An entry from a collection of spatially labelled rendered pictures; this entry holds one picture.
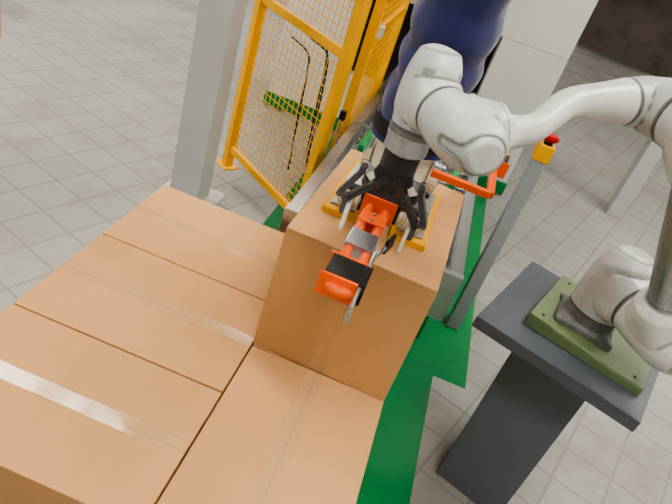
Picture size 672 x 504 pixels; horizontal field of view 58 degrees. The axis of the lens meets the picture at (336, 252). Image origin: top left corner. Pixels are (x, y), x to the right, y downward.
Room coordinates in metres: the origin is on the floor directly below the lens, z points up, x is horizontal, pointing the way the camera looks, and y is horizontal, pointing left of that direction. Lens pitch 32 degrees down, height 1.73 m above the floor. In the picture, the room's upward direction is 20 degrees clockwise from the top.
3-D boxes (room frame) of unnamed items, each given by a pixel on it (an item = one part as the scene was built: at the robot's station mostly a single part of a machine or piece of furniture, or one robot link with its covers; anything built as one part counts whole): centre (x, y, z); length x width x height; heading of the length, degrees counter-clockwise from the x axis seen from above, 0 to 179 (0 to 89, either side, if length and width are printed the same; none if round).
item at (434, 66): (1.12, -0.07, 1.41); 0.13 x 0.11 x 0.16; 29
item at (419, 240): (1.54, -0.18, 0.97); 0.34 x 0.10 x 0.05; 175
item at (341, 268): (0.95, -0.03, 1.07); 0.08 x 0.07 x 0.05; 175
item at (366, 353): (1.54, -0.10, 0.75); 0.60 x 0.40 x 0.40; 173
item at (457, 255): (3.05, -0.54, 0.50); 2.31 x 0.05 x 0.19; 175
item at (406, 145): (1.13, -0.06, 1.31); 0.09 x 0.09 x 0.06
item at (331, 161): (3.10, 0.12, 0.50); 2.31 x 0.05 x 0.19; 175
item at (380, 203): (1.30, -0.06, 1.07); 0.10 x 0.08 x 0.06; 85
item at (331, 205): (1.56, 0.01, 0.97); 0.34 x 0.10 x 0.05; 175
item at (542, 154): (2.44, -0.66, 0.50); 0.07 x 0.07 x 1.00; 85
